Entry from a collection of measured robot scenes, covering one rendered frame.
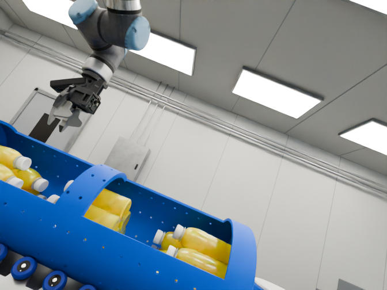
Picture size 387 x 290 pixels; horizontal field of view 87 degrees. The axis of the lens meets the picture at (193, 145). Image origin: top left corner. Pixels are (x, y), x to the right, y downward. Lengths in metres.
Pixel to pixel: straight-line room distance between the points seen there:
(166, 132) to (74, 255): 3.70
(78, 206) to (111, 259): 0.14
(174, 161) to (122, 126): 1.24
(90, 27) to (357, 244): 5.07
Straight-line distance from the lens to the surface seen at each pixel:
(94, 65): 0.79
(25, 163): 0.78
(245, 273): 0.54
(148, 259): 0.51
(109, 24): 0.69
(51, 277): 0.61
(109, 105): 4.57
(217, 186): 3.97
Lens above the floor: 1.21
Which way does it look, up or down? 17 degrees up
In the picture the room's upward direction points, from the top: 23 degrees clockwise
